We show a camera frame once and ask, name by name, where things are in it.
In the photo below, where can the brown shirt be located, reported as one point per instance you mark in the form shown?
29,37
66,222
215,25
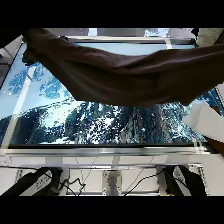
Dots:
126,80

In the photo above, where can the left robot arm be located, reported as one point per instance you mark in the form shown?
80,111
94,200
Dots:
30,183

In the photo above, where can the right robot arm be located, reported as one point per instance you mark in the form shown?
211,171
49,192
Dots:
188,181

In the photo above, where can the silver frame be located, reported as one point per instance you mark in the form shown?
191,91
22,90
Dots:
100,152

